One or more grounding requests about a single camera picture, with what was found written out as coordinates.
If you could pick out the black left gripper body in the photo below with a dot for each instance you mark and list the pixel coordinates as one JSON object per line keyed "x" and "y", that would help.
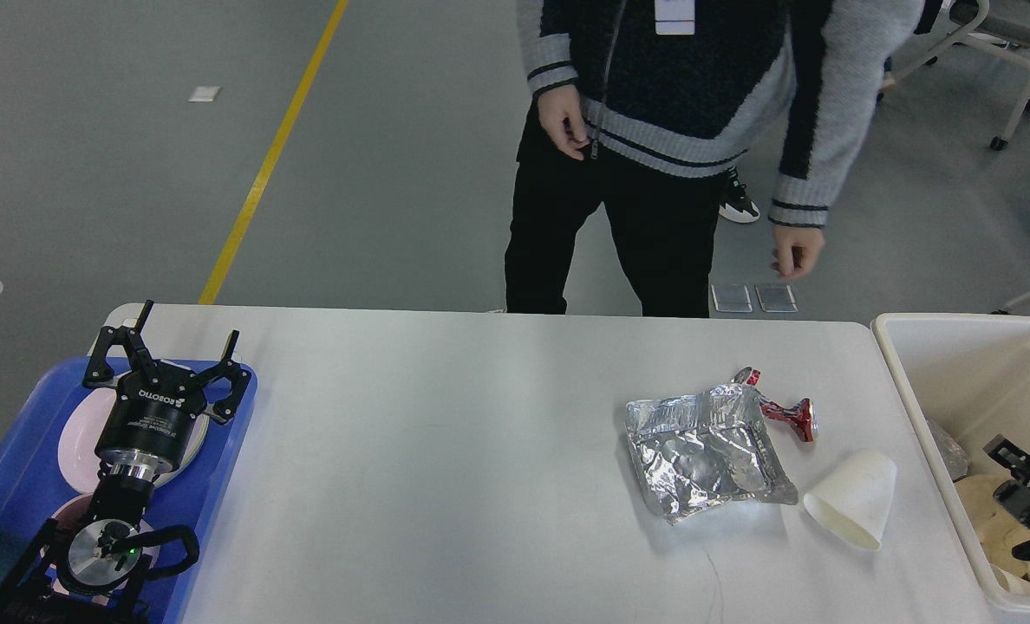
{"x": 150, "y": 425}

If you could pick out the white paper cup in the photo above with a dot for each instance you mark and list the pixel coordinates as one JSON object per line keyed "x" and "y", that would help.
{"x": 1011, "y": 583}
{"x": 854, "y": 501}

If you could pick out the brown paper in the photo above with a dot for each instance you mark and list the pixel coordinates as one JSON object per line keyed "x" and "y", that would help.
{"x": 996, "y": 529}

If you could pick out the pink plate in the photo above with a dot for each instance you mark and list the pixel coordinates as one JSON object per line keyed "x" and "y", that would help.
{"x": 76, "y": 448}

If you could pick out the aluminium foil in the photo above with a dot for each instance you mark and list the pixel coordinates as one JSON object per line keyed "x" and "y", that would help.
{"x": 694, "y": 452}

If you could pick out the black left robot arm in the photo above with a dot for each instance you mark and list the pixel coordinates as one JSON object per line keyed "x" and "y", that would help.
{"x": 110, "y": 479}

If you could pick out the clear plastic wrap in bin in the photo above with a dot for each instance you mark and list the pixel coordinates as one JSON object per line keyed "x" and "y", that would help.
{"x": 956, "y": 459}

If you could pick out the cream plastic bin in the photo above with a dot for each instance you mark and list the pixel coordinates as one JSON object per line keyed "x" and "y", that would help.
{"x": 971, "y": 375}

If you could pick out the blue plastic tray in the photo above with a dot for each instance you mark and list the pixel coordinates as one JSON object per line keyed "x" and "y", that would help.
{"x": 32, "y": 486}

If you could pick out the small red object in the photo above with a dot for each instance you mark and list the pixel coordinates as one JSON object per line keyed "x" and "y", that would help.
{"x": 801, "y": 418}

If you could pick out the right metal floor plate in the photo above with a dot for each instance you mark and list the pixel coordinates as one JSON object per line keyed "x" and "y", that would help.
{"x": 776, "y": 298}

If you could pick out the metal floor plate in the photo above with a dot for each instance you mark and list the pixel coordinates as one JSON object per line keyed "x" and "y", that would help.
{"x": 733, "y": 299}
{"x": 776, "y": 298}

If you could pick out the white floor label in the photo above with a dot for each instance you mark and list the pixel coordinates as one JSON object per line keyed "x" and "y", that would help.
{"x": 204, "y": 94}

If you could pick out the left metal floor plate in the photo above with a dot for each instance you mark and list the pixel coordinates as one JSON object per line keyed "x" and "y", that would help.
{"x": 733, "y": 299}

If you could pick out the person in black trousers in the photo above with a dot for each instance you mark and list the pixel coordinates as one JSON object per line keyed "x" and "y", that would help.
{"x": 735, "y": 204}

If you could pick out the person in grey sweater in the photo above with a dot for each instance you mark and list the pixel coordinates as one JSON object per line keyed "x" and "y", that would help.
{"x": 641, "y": 108}

